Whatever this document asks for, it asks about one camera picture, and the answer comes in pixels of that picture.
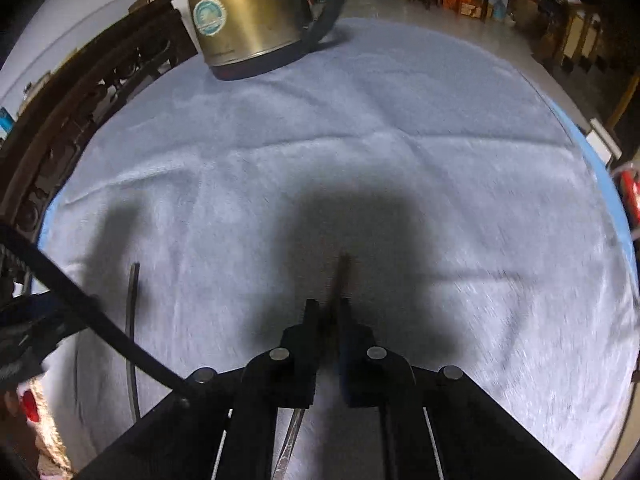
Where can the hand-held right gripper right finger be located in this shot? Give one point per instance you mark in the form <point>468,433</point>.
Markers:
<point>346,360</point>

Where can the red plastic chair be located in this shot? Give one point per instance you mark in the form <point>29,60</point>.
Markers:
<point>631,195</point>

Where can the wooden workbench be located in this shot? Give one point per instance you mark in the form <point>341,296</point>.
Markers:
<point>570,25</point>

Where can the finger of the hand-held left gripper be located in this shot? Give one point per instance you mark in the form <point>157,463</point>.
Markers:
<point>60,304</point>

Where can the black kettle base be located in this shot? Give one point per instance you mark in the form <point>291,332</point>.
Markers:
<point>260,65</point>

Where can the person's left hand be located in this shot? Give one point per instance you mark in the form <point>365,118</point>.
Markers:
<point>52,440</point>

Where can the golden electric kettle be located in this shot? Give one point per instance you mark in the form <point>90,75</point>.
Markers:
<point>245,5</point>

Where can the blue tablecloth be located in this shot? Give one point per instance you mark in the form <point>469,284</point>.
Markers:
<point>607,185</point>

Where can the yellow wooden post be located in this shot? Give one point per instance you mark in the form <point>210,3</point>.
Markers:
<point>625,100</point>

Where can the grey fuzzy towel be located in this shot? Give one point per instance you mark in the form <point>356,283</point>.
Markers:
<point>375,160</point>

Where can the blue water jug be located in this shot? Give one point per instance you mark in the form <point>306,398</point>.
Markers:
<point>500,10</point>

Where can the dark wooden chopstick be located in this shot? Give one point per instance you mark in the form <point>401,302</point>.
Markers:
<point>341,280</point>

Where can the carved dark wooden chair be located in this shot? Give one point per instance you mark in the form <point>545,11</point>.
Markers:
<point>75,120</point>

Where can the white stool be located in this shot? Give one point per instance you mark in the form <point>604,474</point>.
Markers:
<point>602,142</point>

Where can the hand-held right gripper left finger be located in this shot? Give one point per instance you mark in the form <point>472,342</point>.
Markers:
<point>310,360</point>

